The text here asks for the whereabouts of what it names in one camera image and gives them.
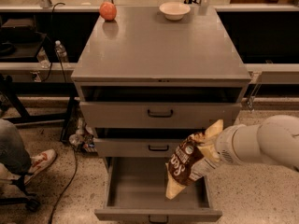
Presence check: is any person leg in jeans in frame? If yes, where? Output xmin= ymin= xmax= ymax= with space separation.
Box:
xmin=0 ymin=119 xmax=31 ymax=175

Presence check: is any middle grey drawer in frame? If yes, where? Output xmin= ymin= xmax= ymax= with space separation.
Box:
xmin=94 ymin=138 xmax=182 ymax=158

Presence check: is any orange round fruit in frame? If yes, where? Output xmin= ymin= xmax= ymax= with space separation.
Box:
xmin=99 ymin=2 xmax=117 ymax=21

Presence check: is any white bowl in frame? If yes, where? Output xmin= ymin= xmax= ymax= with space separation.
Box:
xmin=159 ymin=2 xmax=191 ymax=21

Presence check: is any clear water bottle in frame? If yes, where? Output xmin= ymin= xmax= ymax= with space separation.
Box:
xmin=36 ymin=48 xmax=50 ymax=69
xmin=55 ymin=40 xmax=69 ymax=63

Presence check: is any top grey drawer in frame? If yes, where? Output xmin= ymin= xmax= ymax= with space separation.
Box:
xmin=79 ymin=102 xmax=241 ymax=129

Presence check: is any brown chip bag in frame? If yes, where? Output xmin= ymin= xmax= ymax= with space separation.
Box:
xmin=165 ymin=133 xmax=221 ymax=200

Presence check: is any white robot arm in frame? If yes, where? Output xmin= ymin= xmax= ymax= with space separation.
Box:
xmin=198 ymin=115 xmax=299 ymax=171

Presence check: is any bottom grey open drawer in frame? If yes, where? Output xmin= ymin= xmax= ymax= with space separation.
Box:
xmin=94 ymin=157 xmax=222 ymax=224

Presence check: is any black office chair base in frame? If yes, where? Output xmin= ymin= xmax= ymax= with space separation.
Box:
xmin=0 ymin=175 xmax=42 ymax=213

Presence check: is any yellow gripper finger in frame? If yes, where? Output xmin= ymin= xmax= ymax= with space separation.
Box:
xmin=205 ymin=119 xmax=223 ymax=139

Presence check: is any grey metal drawer cabinet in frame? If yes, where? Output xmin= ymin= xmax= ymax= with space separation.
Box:
xmin=70 ymin=5 xmax=252 ymax=159

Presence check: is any black floor cable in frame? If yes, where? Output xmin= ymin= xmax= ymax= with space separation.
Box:
xmin=47 ymin=145 xmax=78 ymax=224

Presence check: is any black side table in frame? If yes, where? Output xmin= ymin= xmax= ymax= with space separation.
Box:
xmin=0 ymin=14 xmax=76 ymax=142

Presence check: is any clutter of bottles on floor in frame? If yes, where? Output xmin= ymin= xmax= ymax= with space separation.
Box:
xmin=69 ymin=118 xmax=97 ymax=153

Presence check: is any white orange sneaker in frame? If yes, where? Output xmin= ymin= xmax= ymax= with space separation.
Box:
xmin=24 ymin=149 xmax=57 ymax=185

